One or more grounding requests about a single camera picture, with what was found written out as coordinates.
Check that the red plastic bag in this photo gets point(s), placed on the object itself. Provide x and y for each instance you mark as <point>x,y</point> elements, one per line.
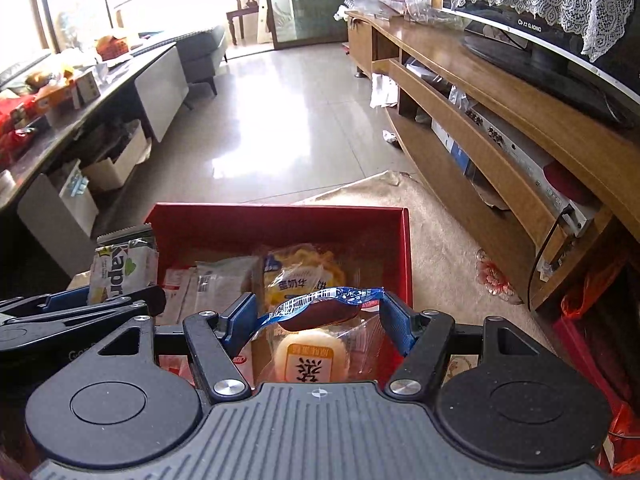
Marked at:
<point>16,115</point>

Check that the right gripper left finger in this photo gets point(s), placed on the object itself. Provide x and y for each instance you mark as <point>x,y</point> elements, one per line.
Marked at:
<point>214,340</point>

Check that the grey sofa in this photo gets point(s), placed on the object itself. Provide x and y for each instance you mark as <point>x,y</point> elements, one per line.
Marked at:
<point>201,54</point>

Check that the wooden TV cabinet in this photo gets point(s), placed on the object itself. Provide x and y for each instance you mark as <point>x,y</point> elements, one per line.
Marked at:
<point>539,259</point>

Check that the white plastic bag on floor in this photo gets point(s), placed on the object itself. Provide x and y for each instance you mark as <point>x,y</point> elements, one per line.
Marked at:
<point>384,91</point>

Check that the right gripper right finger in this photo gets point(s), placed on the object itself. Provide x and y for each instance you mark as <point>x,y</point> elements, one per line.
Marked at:
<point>422,339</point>

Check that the red white snack packet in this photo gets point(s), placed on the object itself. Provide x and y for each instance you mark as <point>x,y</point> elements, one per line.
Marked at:
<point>180,288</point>

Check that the dark long side table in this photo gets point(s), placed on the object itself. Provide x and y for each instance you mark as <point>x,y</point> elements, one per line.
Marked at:
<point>158,87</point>

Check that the orange plastic bag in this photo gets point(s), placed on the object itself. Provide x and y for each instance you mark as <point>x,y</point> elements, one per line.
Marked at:
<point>599,327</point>

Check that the television with lace cover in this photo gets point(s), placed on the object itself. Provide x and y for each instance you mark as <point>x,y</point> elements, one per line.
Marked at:
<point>583,52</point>

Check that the yellow waffle snack bag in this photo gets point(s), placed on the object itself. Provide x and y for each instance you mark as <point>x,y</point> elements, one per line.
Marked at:
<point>299,269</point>

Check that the Kaprons wafer packet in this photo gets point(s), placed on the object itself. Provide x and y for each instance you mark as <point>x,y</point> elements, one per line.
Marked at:
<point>124,262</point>

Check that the round bun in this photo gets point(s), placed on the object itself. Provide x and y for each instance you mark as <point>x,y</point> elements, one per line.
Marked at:
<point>342,352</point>

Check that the blue white snack bar wrapper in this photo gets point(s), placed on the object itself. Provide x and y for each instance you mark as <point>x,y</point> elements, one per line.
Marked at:
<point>325,307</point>

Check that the white storage box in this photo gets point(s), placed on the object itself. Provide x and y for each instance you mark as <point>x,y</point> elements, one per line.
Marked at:
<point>111,171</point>

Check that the silver foil snack packet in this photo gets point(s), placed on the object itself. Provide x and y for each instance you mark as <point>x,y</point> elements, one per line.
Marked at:
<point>220,283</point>

